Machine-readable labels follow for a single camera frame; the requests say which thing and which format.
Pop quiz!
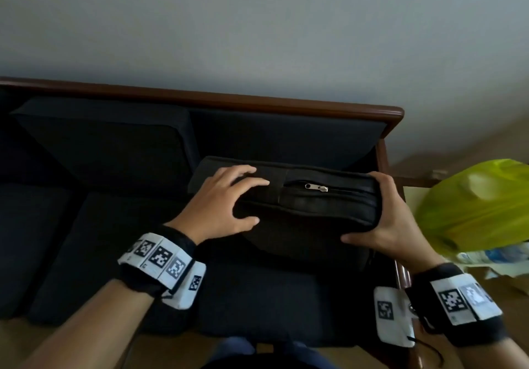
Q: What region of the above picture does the dark sofa seat cushion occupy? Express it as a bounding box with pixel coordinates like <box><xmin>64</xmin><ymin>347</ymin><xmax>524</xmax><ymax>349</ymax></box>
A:
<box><xmin>196</xmin><ymin>249</ymin><xmax>399</xmax><ymax>349</ymax></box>
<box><xmin>28</xmin><ymin>191</ymin><xmax>215</xmax><ymax>336</ymax></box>
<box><xmin>0</xmin><ymin>183</ymin><xmax>81</xmax><ymax>320</ymax></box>

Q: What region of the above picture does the person's blue clothing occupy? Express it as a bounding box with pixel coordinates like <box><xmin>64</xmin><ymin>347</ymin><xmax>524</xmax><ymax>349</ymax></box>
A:
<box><xmin>204</xmin><ymin>336</ymin><xmax>337</xmax><ymax>369</ymax></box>

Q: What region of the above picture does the person's right forearm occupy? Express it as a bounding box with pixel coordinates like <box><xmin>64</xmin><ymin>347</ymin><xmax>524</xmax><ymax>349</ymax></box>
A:
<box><xmin>465</xmin><ymin>331</ymin><xmax>529</xmax><ymax>369</ymax></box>

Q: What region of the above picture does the black zippered bag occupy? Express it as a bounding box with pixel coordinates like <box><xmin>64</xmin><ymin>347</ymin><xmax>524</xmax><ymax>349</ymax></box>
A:
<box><xmin>188</xmin><ymin>156</ymin><xmax>383</xmax><ymax>272</ymax></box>

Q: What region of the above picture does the clear plastic bottle pack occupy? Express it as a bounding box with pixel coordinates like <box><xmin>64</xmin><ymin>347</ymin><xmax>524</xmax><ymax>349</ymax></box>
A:
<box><xmin>456</xmin><ymin>242</ymin><xmax>529</xmax><ymax>267</ymax></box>

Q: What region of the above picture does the person's left hand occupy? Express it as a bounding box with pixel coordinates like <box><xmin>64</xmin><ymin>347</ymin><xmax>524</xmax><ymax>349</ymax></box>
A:
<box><xmin>177</xmin><ymin>165</ymin><xmax>271</xmax><ymax>245</ymax></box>

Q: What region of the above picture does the person's right hand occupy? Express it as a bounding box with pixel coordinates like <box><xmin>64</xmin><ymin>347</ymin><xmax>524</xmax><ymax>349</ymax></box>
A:
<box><xmin>341</xmin><ymin>171</ymin><xmax>439</xmax><ymax>275</ymax></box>

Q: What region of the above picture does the black wrist cord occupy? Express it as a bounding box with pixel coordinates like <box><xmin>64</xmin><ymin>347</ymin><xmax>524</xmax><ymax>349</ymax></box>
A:
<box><xmin>407</xmin><ymin>303</ymin><xmax>444</xmax><ymax>369</ymax></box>

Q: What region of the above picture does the person's left forearm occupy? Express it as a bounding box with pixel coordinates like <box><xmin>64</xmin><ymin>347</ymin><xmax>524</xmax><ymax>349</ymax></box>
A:
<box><xmin>17</xmin><ymin>277</ymin><xmax>166</xmax><ymax>369</ymax></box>

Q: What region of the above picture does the black wristband with marker tags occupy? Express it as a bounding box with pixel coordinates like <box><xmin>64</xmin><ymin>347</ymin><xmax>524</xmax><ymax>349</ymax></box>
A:
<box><xmin>117</xmin><ymin>224</ymin><xmax>207</xmax><ymax>311</ymax></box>
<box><xmin>374</xmin><ymin>262</ymin><xmax>509</xmax><ymax>349</ymax></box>

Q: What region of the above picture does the dark sofa back cushion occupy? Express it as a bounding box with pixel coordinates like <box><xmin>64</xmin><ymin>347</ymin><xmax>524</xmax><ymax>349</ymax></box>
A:
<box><xmin>188</xmin><ymin>108</ymin><xmax>388</xmax><ymax>175</ymax></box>
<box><xmin>10</xmin><ymin>96</ymin><xmax>201</xmax><ymax>193</ymax></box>

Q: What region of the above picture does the green plastic bag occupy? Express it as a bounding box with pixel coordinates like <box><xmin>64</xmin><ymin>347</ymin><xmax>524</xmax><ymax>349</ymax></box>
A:
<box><xmin>414</xmin><ymin>158</ymin><xmax>529</xmax><ymax>254</ymax></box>

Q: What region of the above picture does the wooden sofa frame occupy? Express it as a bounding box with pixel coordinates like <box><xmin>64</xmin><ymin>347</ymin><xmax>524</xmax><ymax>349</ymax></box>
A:
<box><xmin>0</xmin><ymin>76</ymin><xmax>414</xmax><ymax>369</ymax></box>

